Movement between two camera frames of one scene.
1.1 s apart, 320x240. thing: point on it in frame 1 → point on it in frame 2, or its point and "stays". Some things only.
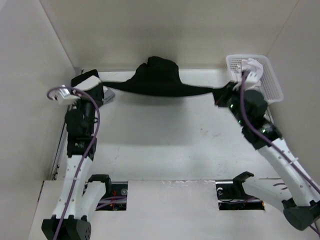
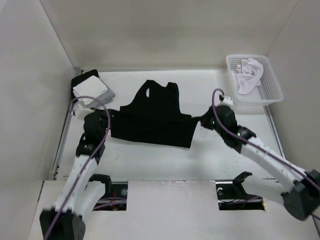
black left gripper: [83, 99] → [103, 112]
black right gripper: [228, 90] → [204, 120]
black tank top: [158, 76] → [154, 116]
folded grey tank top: [108, 96] stays
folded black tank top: [86, 75] stays
